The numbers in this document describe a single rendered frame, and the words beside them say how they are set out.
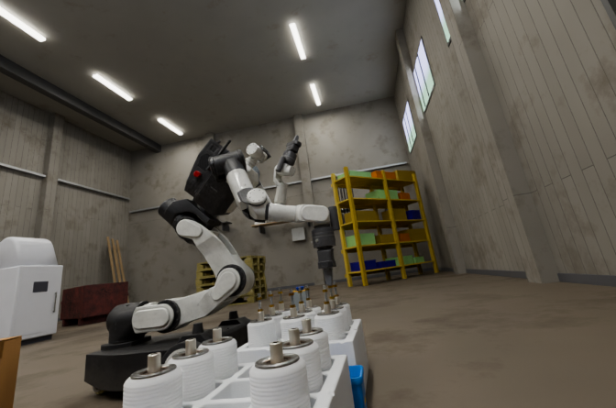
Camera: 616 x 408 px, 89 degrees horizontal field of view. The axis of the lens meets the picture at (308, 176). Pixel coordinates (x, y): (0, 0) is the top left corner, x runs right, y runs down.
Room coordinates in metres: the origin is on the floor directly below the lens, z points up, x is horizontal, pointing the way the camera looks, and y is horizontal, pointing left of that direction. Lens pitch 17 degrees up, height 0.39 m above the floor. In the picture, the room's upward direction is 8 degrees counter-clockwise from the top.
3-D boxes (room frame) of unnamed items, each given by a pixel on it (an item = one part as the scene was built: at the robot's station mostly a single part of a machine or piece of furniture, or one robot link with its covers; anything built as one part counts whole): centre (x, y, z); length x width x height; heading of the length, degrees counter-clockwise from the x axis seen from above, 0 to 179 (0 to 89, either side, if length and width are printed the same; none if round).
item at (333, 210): (1.24, -0.04, 0.57); 0.11 x 0.11 x 0.11; 3
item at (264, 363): (0.59, 0.09, 0.25); 0.08 x 0.08 x 0.01
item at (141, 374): (0.63, 0.32, 0.25); 0.08 x 0.08 x 0.01
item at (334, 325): (1.12, -0.01, 0.16); 0.10 x 0.10 x 0.18
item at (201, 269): (6.42, 1.75, 0.42); 1.18 x 0.82 x 0.84; 81
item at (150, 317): (1.60, 0.77, 0.28); 0.21 x 0.20 x 0.13; 81
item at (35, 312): (4.11, 3.84, 0.66); 0.65 x 0.55 x 1.31; 78
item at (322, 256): (1.23, -0.03, 0.46); 0.13 x 0.10 x 0.12; 169
